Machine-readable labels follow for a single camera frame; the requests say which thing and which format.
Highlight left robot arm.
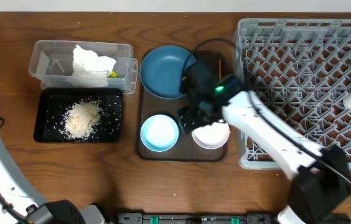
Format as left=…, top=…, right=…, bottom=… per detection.
left=0, top=137, right=110, bottom=224

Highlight black plastic tray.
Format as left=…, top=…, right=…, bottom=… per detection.
left=33, top=88, right=123, bottom=142

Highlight rice leftovers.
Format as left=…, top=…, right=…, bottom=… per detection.
left=46, top=96, right=122, bottom=141

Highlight dark blue plate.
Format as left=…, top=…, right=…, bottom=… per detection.
left=140, top=45, right=190, bottom=99

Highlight light blue bowl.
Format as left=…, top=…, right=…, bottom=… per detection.
left=140, top=114, right=179, bottom=152

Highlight yellow green snack wrapper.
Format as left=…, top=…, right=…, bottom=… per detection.
left=109, top=71, right=118, bottom=78

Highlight white napkin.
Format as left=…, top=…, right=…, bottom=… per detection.
left=70, top=45, right=116, bottom=88

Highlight grey plastic dishwasher rack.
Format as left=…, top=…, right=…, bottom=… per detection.
left=233, top=19, right=351, bottom=169

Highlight clear plastic bin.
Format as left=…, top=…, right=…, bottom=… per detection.
left=29, top=40, right=138, bottom=94

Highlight pink white bowl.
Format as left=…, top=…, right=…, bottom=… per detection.
left=192, top=122, right=230, bottom=149

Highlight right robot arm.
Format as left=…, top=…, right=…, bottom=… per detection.
left=177, top=60, right=351, bottom=223

